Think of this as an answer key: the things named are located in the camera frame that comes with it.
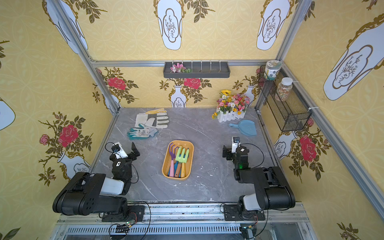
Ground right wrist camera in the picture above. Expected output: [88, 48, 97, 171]
[231, 137, 241, 153]

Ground black wire mesh basket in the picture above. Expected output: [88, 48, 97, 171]
[261, 73, 312, 132]

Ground left circuit board with wires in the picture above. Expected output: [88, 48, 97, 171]
[108, 220, 137, 235]

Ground white green striped glove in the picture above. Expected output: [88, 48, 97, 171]
[135, 112, 170, 129]

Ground jar with patterned lid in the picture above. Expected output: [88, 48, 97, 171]
[264, 60, 282, 81]

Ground purple rake pink handle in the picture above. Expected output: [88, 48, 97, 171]
[168, 143, 177, 178]

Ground green rake brown handle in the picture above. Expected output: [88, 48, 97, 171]
[176, 147, 190, 178]

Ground right circuit board with wires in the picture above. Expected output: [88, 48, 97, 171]
[239, 224, 257, 240]

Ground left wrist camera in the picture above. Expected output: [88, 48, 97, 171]
[112, 142, 128, 159]

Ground blue plastic dustpan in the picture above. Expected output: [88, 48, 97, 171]
[229, 120, 257, 137]

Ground blue rake yellow handle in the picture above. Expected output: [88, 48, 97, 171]
[180, 163, 186, 178]

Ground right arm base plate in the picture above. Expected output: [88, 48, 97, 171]
[220, 204, 266, 221]

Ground teal rake yellow handle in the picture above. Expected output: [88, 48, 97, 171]
[174, 161, 179, 177]

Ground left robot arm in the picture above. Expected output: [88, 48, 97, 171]
[53, 143, 140, 222]

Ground flower pot white fence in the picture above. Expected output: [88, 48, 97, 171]
[212, 90, 251, 123]

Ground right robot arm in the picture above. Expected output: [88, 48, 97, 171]
[223, 145, 296, 221]

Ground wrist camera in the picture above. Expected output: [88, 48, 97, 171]
[112, 142, 128, 159]
[231, 137, 241, 153]

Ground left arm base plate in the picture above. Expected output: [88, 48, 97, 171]
[102, 205, 145, 223]

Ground grey wall shelf tray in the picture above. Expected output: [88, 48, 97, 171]
[163, 61, 231, 79]

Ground clear jar white lid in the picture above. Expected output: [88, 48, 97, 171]
[275, 77, 293, 102]

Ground teal grey garden glove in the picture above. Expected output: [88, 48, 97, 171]
[127, 124, 158, 140]

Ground pink flowers on shelf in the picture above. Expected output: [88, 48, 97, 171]
[170, 63, 192, 73]

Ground yellow plastic storage tray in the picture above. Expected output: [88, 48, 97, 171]
[162, 140, 194, 181]

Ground circuit board with wires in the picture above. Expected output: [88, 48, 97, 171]
[108, 220, 137, 235]
[239, 224, 257, 240]

